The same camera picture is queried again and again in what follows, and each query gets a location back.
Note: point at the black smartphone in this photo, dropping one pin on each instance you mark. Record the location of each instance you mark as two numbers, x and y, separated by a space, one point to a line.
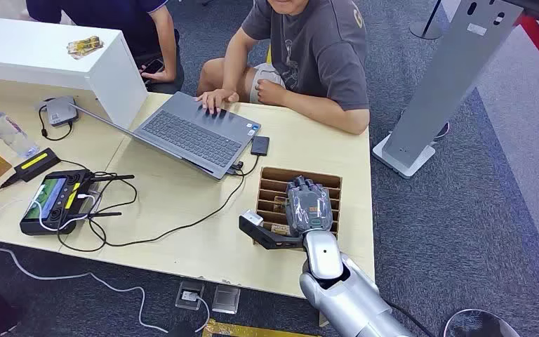
153 66

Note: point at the person's left forearm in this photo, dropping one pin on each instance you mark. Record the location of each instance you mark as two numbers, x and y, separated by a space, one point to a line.
327 114

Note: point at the round base with pole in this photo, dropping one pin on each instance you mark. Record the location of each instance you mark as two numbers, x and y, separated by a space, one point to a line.
425 30

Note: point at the person's right forearm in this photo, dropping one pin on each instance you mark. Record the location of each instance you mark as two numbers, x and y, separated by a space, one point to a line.
232 65

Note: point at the person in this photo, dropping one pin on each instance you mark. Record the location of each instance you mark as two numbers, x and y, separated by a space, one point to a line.
111 16
316 51

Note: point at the yellow floor tape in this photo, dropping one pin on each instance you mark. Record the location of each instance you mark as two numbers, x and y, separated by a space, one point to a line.
246 331

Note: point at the floor socket with plug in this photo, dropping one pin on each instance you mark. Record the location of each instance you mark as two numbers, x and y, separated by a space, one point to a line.
189 295

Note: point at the person's hand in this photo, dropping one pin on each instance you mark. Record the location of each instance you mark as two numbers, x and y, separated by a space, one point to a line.
161 74

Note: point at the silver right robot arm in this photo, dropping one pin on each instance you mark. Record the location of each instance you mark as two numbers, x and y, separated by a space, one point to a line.
344 297

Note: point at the patterned card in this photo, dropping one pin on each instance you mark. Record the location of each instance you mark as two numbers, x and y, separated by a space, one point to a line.
279 229
279 201

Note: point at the slotted cardboard card holder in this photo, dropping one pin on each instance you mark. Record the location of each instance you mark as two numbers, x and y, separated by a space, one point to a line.
274 180

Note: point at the black remote controller with screen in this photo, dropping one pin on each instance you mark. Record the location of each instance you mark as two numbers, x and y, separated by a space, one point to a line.
51 202

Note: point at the clear plastic water bottle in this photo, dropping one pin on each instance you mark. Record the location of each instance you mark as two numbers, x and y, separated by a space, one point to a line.
7 131

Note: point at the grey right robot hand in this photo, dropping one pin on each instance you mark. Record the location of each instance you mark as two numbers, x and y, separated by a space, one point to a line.
308 207

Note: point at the grey laptop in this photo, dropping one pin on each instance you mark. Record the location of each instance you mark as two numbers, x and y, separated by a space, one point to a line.
190 135

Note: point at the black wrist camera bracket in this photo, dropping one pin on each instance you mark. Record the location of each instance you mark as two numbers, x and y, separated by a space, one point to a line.
262 236

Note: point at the person's left hand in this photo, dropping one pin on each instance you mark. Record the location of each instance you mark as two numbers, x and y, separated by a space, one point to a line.
269 91

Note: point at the black box with yellow stripe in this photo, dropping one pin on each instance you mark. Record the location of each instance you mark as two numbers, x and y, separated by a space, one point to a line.
36 163

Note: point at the grey adapter hub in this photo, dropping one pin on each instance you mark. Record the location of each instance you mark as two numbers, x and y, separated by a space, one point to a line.
61 110

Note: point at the grey kiosk stand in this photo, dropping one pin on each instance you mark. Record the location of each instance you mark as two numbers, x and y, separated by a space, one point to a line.
446 79

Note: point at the white box shelf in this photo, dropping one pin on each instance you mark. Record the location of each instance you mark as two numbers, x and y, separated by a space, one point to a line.
41 56

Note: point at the metal floor socket cover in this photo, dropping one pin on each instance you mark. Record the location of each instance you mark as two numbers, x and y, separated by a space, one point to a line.
226 299

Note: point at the stack of patterned cards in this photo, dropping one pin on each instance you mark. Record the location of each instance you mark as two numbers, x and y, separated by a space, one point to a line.
85 46

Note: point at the person's right hand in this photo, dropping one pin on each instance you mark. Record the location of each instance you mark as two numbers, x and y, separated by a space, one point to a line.
216 97

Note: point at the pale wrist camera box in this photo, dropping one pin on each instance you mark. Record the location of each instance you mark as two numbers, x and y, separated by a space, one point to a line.
253 217

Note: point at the round dark disc with rim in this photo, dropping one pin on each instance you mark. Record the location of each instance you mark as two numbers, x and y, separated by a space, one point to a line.
481 324

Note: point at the small black rectangular device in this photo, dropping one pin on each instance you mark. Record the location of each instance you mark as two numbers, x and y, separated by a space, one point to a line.
260 145

